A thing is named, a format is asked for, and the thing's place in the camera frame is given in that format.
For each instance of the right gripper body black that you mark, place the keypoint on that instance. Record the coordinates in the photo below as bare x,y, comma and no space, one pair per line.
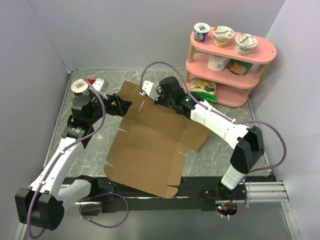
166,101

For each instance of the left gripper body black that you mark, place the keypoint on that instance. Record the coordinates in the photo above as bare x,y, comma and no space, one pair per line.
112,109

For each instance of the brown cardboard box sheet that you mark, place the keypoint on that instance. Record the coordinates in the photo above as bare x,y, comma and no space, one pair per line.
148,151

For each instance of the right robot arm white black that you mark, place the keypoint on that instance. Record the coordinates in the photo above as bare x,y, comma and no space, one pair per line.
246,142

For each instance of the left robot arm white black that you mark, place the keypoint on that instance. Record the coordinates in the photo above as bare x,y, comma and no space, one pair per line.
44,203

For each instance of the black white can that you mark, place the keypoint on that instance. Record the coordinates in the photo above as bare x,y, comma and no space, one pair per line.
80,87

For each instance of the green chips bag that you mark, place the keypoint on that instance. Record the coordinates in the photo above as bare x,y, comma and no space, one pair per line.
204,88

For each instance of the white cup middle shelf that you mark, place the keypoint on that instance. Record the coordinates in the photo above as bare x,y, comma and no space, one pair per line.
216,63

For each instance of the pink three-tier shelf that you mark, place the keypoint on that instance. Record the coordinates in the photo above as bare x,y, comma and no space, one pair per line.
232,90

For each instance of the blue white yogurt cup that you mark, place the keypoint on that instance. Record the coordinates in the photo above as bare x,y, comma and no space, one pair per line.
201,31

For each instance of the green orange package middle shelf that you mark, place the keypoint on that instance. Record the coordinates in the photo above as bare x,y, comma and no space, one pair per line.
239,67

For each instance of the orange Chobani yogurt cup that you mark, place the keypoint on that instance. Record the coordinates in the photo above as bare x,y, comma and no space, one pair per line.
222,35

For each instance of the white Chobani yogurt cup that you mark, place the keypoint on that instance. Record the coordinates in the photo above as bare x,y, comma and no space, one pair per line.
244,43

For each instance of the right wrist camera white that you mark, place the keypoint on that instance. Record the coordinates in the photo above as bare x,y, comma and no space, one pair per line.
147,88

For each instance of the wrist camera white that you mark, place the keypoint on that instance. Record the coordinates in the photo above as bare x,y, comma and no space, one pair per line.
100,85
147,88

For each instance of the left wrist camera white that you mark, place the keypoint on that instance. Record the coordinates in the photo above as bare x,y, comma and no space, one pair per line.
100,85

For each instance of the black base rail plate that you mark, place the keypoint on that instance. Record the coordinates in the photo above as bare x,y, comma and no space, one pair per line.
194,193

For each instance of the aluminium frame rail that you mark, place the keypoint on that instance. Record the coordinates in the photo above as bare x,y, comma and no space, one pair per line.
268,192

